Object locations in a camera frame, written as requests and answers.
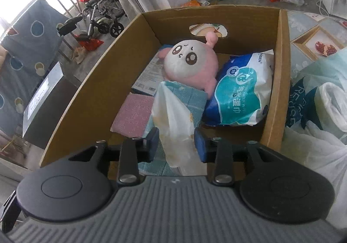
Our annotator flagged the cardboard box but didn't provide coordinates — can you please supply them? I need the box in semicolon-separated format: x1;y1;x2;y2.
40;5;291;166

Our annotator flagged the blue white wipes pack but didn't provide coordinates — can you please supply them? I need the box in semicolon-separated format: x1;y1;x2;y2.
203;50;275;127

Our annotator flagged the grey booklet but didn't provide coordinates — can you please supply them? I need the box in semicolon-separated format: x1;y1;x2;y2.
131;52;164;96

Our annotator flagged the white blue plastic bag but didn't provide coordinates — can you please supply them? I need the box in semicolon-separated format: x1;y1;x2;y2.
281;49;346;229

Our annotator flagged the pink white plush toy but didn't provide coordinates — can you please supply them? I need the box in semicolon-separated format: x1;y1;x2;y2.
158;32;219;98

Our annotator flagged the blue dotted cloth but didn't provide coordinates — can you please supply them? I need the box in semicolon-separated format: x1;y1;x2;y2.
1;0;67;137

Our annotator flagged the pink sponge cloth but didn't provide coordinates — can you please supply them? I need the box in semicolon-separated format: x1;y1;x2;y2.
110;93;154;138

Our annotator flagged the wheelchair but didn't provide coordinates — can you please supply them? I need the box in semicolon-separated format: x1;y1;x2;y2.
57;0;126;43

